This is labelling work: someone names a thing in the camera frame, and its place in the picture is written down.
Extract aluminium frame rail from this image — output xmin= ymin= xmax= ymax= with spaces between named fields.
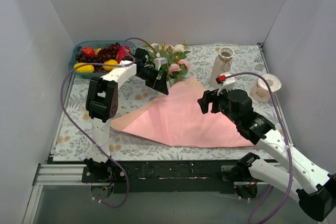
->
xmin=33 ymin=164 xmax=84 ymax=186

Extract red apple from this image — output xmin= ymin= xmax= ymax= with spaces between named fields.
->
xmin=81 ymin=47 xmax=96 ymax=57

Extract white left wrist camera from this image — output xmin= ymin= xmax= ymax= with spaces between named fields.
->
xmin=153 ymin=57 xmax=167 ymax=71

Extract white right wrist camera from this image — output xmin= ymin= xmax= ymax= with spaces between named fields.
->
xmin=216 ymin=72 xmax=236 ymax=95

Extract pink rose flower stem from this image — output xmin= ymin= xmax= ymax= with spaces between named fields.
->
xmin=167 ymin=59 xmax=190 ymax=86

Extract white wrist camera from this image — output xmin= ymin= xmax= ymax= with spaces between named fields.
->
xmin=216 ymin=72 xmax=236 ymax=95
xmin=153 ymin=57 xmax=167 ymax=71

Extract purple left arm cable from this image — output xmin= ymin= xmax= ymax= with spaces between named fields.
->
xmin=60 ymin=37 xmax=161 ymax=208

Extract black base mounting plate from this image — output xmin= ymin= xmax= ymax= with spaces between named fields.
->
xmin=81 ymin=159 xmax=259 ymax=194

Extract white ribbed ceramic vase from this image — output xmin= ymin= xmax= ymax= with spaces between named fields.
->
xmin=209 ymin=47 xmax=235 ymax=88

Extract red dragon fruit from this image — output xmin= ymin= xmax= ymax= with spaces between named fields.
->
xmin=116 ymin=46 xmax=131 ymax=62

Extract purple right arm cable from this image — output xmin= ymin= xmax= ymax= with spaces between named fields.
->
xmin=225 ymin=71 xmax=293 ymax=224

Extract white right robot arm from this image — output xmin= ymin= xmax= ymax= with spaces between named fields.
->
xmin=197 ymin=74 xmax=335 ymax=222

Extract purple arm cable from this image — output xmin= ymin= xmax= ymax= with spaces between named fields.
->
xmin=225 ymin=71 xmax=293 ymax=224
xmin=60 ymin=37 xmax=161 ymax=208

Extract pink wrapping paper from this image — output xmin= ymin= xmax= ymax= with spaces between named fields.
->
xmin=111 ymin=77 xmax=252 ymax=148

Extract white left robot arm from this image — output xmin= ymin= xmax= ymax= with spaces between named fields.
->
xmin=85 ymin=48 xmax=169 ymax=182

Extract floral patterned table mat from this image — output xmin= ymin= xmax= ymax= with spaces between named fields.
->
xmin=54 ymin=45 xmax=270 ymax=162

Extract teal plastic fruit basket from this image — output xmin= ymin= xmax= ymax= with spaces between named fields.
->
xmin=69 ymin=40 xmax=141 ymax=80

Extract yellow mango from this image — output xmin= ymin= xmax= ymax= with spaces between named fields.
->
xmin=73 ymin=62 xmax=95 ymax=73

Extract dark purple grapes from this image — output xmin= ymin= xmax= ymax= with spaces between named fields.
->
xmin=75 ymin=42 xmax=120 ymax=73

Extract white rose flower stem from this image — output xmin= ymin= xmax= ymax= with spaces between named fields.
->
xmin=145 ymin=42 xmax=190 ymax=72

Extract yellow lemon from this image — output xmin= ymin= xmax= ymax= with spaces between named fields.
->
xmin=102 ymin=59 xmax=119 ymax=72

